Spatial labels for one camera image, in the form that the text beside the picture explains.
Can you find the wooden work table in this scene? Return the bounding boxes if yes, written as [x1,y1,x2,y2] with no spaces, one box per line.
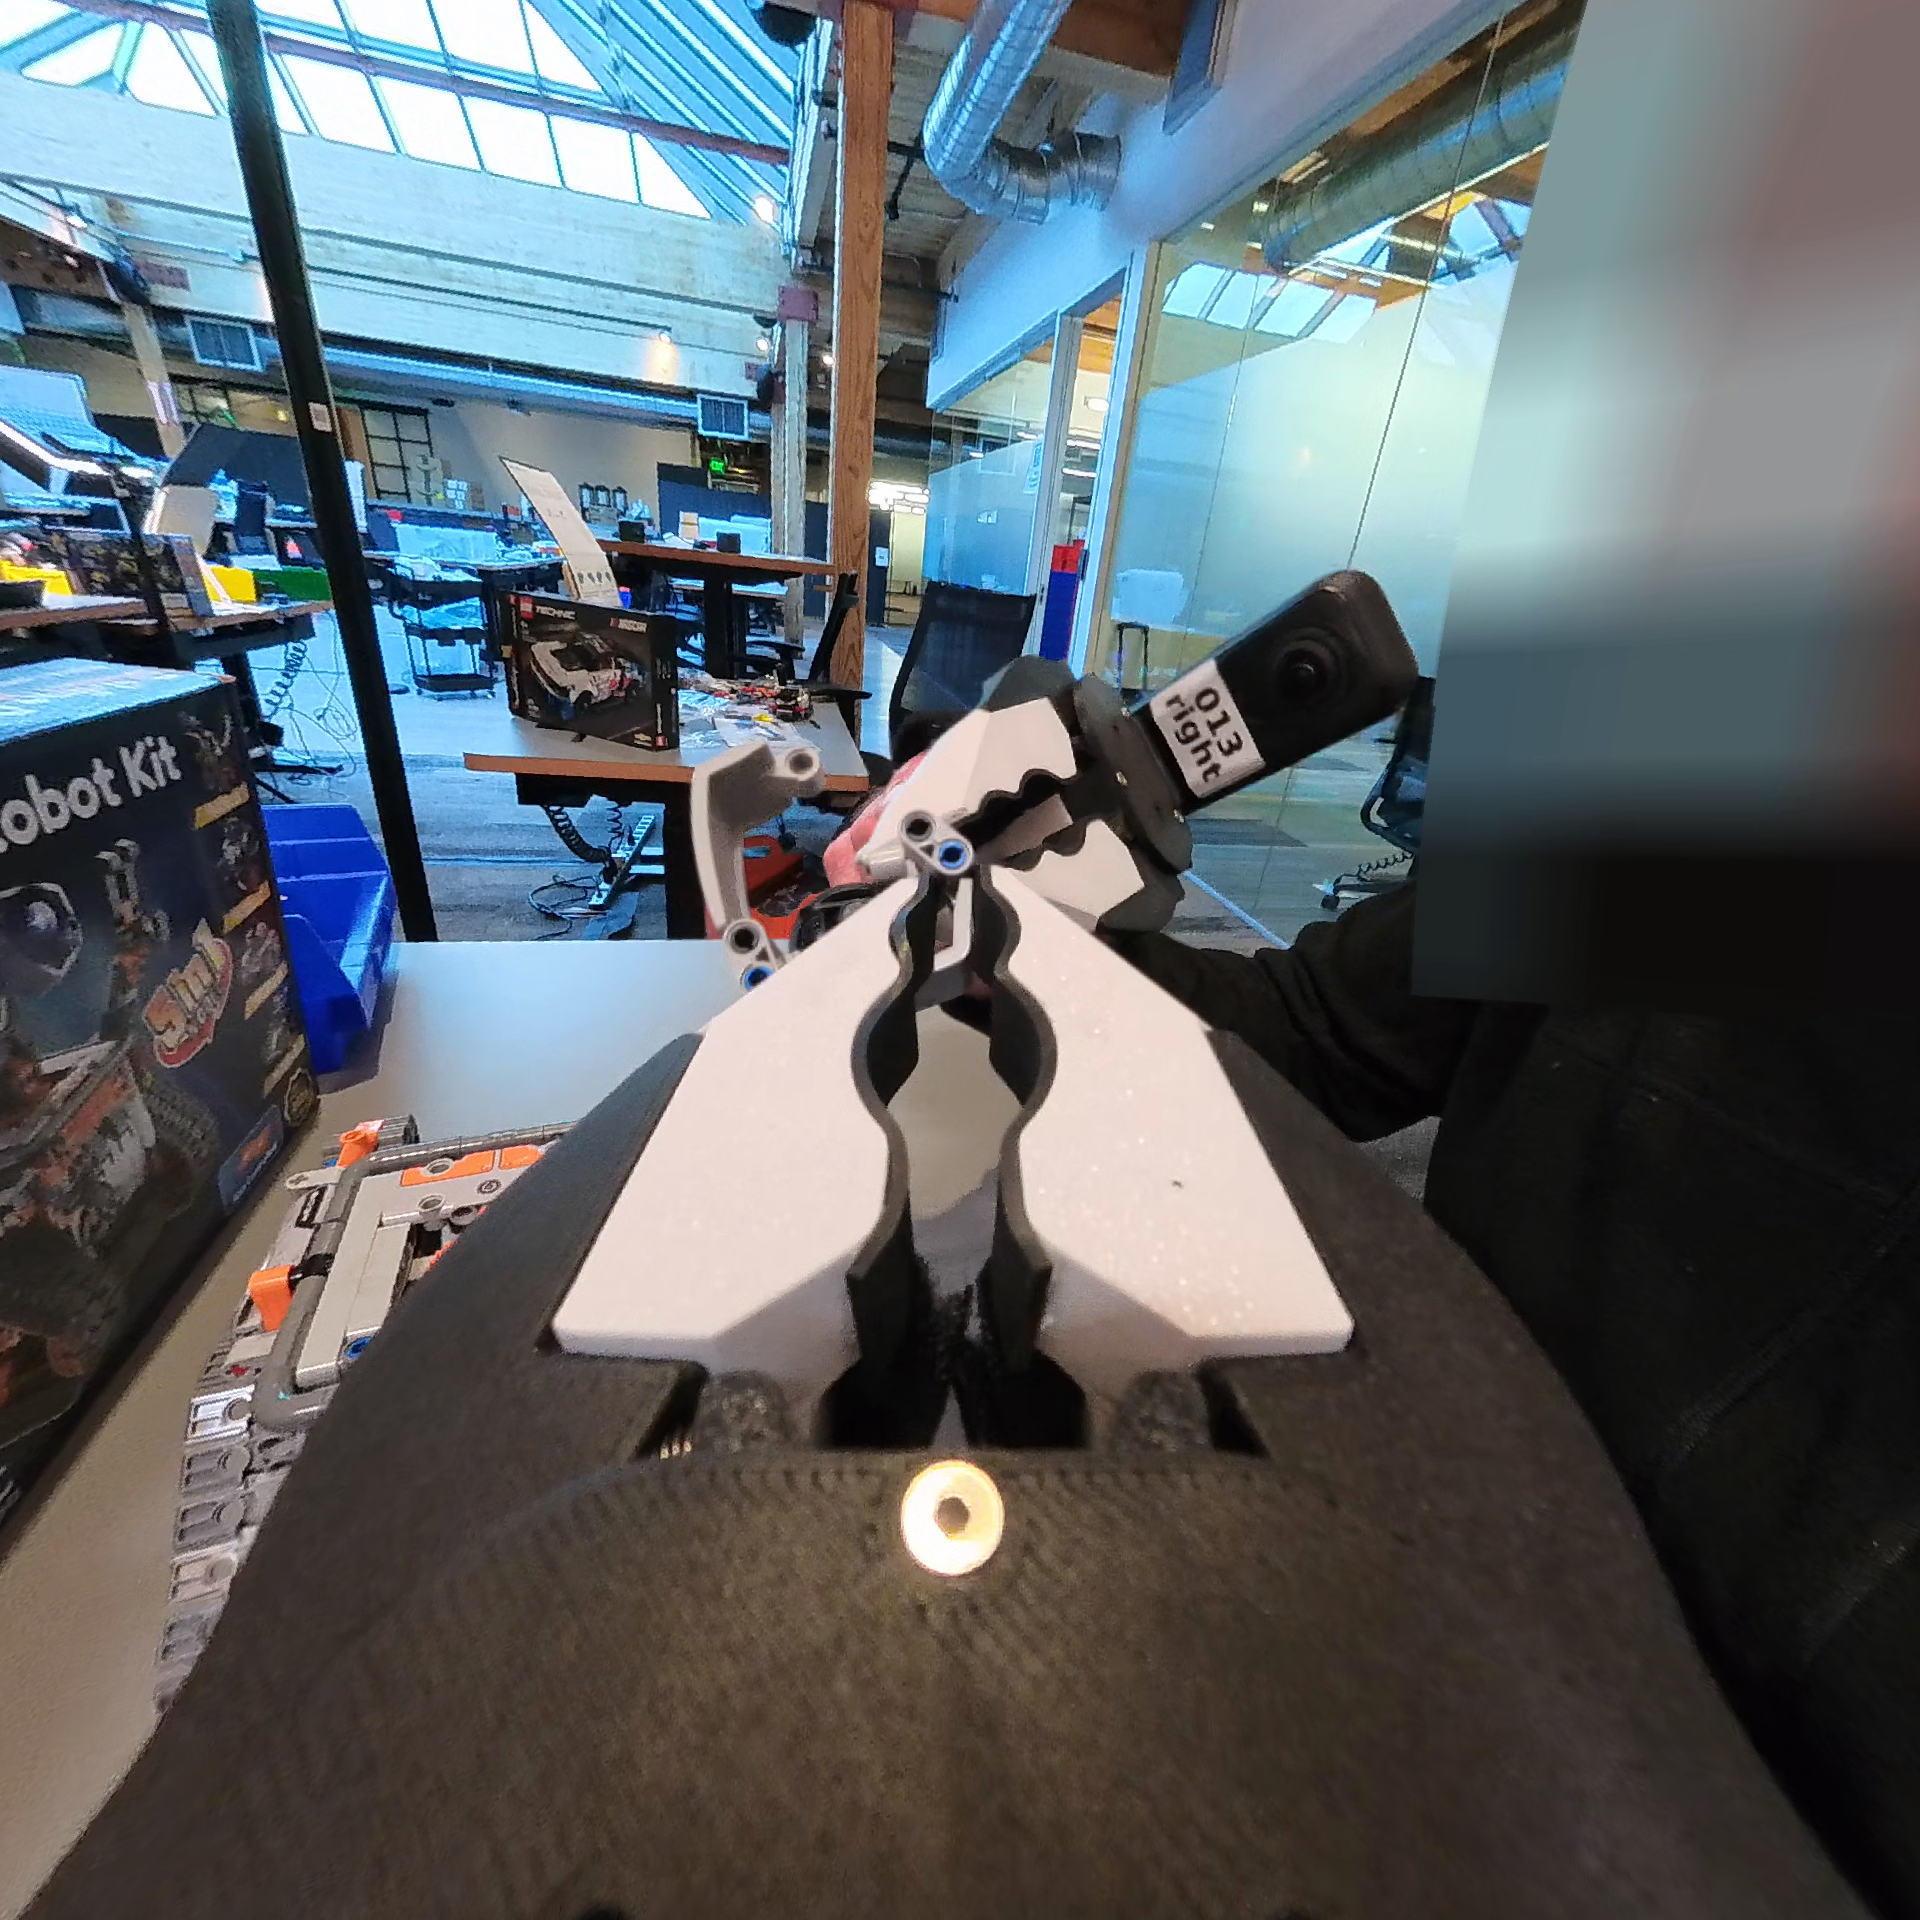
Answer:
[467,705,872,932]

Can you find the black printed box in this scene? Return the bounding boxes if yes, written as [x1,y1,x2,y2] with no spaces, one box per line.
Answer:
[507,590,681,746]

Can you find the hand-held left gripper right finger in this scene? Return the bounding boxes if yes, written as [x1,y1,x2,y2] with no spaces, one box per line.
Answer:
[967,871,1357,1386]

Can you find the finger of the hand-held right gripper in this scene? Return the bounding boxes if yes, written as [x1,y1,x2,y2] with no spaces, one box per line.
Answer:
[1007,811,1175,938]
[897,699,1093,874]

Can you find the blue plastic bin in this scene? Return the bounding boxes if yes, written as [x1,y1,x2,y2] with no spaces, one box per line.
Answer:
[255,805,404,1078]

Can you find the grey orange tracked toy robot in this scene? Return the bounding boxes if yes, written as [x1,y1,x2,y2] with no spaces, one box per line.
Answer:
[148,1115,571,1713]

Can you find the wooden pillar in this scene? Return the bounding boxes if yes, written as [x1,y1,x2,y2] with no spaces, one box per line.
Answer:
[828,0,902,695]

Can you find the black stand pole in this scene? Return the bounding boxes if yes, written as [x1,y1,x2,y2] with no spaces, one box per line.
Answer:
[204,0,446,938]

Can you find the person's right forearm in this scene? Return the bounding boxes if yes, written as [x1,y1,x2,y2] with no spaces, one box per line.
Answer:
[1110,885,1502,1156]

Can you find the black office chair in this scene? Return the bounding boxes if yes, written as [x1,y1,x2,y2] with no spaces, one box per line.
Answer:
[1321,673,1438,916]
[894,577,1037,766]

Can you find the blue cardboard box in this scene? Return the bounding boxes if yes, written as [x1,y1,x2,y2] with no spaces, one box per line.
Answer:
[0,659,317,1534]

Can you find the grey curved panel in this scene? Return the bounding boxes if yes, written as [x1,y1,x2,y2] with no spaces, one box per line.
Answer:
[691,736,828,976]

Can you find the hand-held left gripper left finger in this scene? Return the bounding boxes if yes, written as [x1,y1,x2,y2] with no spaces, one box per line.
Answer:
[554,880,947,1374]

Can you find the silver ventilation duct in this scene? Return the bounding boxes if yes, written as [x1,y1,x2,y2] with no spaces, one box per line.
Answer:
[925,0,1127,226]

